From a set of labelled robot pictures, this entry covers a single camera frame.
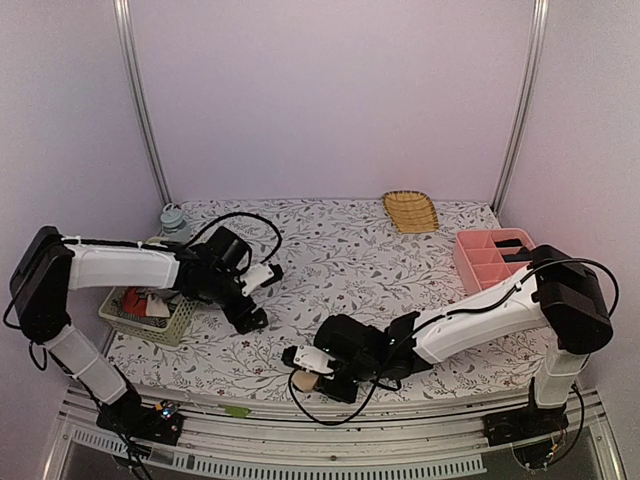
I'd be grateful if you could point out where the floral tablecloth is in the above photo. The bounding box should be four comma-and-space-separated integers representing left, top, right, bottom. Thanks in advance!
107, 198, 564, 404

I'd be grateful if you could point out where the navy underwear with cream waistband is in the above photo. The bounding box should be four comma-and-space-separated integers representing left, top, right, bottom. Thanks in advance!
501, 247, 531, 263

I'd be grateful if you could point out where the pink divided organizer box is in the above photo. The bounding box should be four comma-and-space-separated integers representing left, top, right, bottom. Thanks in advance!
453, 228, 535, 296

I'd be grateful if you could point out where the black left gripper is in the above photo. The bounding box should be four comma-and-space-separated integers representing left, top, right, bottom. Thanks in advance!
204, 269, 270, 335

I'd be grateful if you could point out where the left aluminium frame post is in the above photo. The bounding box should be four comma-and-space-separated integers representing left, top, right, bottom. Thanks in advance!
113, 0, 173, 205

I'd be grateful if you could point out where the aluminium front rail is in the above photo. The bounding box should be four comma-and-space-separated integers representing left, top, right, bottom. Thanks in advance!
42, 387, 626, 480

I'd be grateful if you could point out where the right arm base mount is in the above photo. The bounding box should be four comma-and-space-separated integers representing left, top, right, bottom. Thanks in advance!
482, 403, 568, 446

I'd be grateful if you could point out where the right aluminium frame post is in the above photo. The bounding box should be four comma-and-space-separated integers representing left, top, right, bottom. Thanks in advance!
491, 0, 550, 217

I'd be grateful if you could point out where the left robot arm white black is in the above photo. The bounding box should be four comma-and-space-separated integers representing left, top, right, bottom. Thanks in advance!
7, 226, 282, 434

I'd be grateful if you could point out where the beige garment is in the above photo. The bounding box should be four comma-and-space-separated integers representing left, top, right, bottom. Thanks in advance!
291, 370, 320, 393

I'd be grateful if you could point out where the cream perforated laundry basket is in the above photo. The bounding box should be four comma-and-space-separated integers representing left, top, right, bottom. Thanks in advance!
98, 239, 201, 348

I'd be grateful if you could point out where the mint lidded glass jar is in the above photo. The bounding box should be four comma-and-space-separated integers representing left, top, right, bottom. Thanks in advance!
159, 203, 191, 243

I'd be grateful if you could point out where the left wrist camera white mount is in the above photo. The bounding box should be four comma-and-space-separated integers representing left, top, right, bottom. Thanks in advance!
240, 263, 283, 297

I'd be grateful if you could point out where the aluminium frame post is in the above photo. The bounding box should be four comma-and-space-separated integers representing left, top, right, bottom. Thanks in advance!
113, 0, 173, 205
491, 0, 550, 217

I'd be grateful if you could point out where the green tape piece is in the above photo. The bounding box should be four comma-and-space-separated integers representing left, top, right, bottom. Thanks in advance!
221, 405, 251, 419

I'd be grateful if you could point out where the right black camera cable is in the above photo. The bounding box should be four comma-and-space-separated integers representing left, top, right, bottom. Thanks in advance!
288, 369, 406, 427

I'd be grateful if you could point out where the left black braided cable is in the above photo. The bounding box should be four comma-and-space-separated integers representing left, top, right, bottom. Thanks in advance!
187, 212, 284, 266

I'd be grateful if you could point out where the yellow woven bamboo tray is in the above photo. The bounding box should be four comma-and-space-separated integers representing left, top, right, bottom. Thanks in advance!
382, 190, 439, 234

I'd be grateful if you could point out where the red garment in basket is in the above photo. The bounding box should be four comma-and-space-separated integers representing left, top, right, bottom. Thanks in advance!
121, 287, 148, 317

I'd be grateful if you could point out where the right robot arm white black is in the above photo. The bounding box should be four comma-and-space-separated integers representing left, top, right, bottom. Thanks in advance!
313, 245, 618, 436

